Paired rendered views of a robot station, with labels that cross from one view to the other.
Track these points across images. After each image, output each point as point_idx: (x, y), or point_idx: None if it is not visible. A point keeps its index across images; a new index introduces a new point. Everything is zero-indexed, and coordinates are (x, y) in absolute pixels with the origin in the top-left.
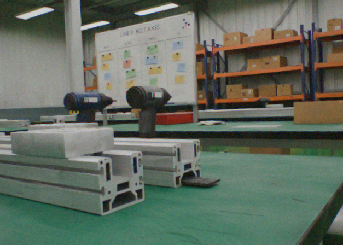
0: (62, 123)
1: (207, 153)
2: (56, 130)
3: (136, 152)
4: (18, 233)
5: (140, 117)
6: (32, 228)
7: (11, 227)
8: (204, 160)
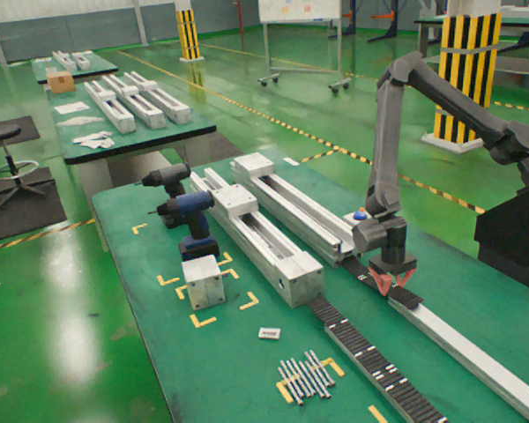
0: (228, 203)
1: (115, 233)
2: (256, 160)
3: (233, 161)
4: (278, 172)
5: (183, 186)
6: (274, 173)
7: (279, 174)
8: (146, 217)
